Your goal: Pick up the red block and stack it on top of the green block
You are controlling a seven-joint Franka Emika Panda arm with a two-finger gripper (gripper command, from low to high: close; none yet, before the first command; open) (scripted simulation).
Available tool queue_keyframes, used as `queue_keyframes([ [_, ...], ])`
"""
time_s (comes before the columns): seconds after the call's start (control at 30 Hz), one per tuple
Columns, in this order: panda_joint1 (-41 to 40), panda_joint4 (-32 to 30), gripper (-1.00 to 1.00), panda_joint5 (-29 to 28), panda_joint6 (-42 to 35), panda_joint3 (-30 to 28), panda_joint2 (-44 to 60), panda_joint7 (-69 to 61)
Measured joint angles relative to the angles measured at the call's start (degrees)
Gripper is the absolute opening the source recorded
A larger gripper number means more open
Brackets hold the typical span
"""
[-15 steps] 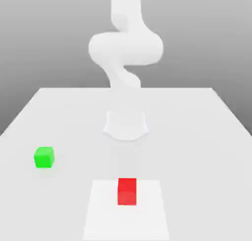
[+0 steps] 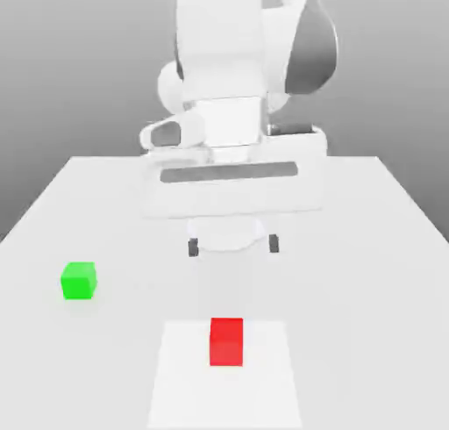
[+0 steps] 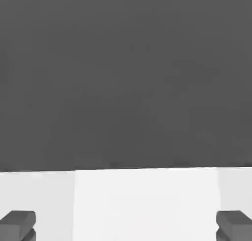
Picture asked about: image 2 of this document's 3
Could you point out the small green cube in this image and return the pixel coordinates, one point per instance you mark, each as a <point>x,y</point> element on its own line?
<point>79,281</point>

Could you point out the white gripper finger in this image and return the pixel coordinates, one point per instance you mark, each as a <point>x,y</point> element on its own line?
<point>193,247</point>
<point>274,244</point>

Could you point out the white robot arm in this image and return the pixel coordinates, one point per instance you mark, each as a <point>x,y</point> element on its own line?
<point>221,51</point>

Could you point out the small red cube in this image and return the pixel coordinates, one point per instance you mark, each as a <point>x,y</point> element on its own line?
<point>226,342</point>

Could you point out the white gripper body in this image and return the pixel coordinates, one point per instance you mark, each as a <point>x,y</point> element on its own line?
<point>231,194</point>

